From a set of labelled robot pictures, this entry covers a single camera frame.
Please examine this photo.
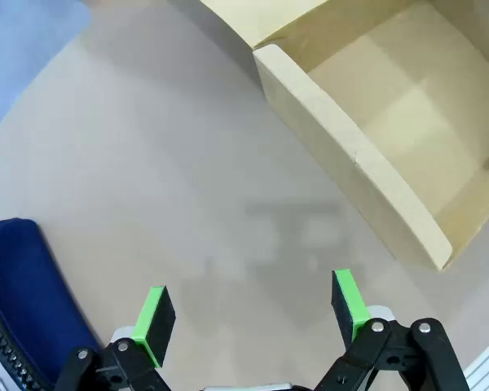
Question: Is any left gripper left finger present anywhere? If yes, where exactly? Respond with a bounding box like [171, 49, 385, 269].
[55, 284, 178, 391]

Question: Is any brown cardboard box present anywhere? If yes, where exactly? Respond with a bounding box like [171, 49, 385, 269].
[166, 0, 489, 273]

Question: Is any navy zipper pouch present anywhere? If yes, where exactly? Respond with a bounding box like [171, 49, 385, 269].
[0, 218, 105, 391]

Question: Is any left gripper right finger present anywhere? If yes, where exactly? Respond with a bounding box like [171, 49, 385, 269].
[313, 268, 472, 391]

